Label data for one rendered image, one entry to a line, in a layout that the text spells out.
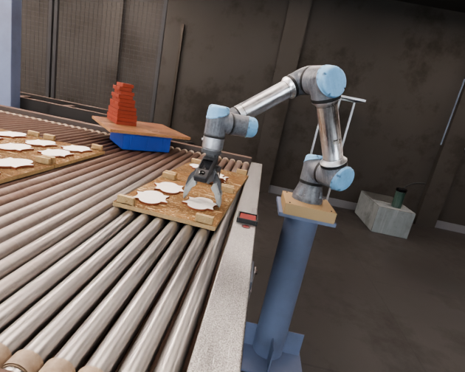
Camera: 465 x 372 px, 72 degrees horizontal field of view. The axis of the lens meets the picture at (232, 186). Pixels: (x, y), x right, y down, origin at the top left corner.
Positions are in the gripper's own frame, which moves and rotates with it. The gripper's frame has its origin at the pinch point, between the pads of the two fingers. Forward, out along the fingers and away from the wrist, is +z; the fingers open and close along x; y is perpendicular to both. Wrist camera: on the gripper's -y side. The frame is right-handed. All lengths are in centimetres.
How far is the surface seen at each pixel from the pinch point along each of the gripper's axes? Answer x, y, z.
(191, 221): -2.6, -16.2, 0.8
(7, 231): 33, -48, 3
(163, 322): -14, -60, 3
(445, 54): -192, 425, -153
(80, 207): 30.9, -24.7, 2.7
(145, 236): 5.3, -31.3, 2.5
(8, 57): 191, 99, -36
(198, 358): -22, -65, 3
